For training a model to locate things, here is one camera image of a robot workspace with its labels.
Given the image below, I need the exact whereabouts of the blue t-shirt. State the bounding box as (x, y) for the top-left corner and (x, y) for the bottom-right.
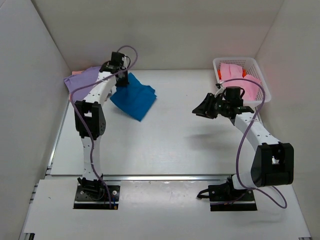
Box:
(110, 73), (157, 122)

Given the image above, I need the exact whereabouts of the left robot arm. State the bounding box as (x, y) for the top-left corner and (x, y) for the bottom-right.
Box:
(72, 51), (131, 187)

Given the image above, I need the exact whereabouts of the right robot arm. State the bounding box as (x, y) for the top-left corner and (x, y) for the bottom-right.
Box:
(192, 86), (294, 190)

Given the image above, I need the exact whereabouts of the pink t-shirt in basket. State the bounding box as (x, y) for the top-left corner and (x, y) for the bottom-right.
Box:
(219, 63), (261, 101)

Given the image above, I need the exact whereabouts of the orange garment in basket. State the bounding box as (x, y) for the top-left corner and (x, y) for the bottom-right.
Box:
(217, 69), (247, 80)

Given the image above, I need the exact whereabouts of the folded purple t-shirt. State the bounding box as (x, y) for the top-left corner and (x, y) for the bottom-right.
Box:
(64, 66), (101, 102)

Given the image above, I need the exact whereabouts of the white plastic basket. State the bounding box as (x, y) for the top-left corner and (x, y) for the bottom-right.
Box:
(212, 57), (272, 107)

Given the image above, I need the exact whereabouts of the folded salmon t-shirt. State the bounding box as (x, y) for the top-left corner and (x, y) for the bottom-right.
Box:
(72, 71), (83, 75)

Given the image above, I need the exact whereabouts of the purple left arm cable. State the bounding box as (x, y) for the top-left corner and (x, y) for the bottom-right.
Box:
(69, 45), (140, 210)

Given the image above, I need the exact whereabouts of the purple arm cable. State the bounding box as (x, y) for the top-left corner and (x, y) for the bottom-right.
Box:
(209, 78), (288, 209)
(69, 45), (140, 210)

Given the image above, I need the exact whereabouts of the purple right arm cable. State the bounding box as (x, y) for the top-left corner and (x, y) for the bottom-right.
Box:
(209, 78), (288, 209)

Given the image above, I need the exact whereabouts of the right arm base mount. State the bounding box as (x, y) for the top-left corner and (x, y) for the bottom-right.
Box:
(196, 177), (258, 212)

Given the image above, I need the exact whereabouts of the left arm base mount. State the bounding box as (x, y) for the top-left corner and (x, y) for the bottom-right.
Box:
(73, 177), (121, 210)

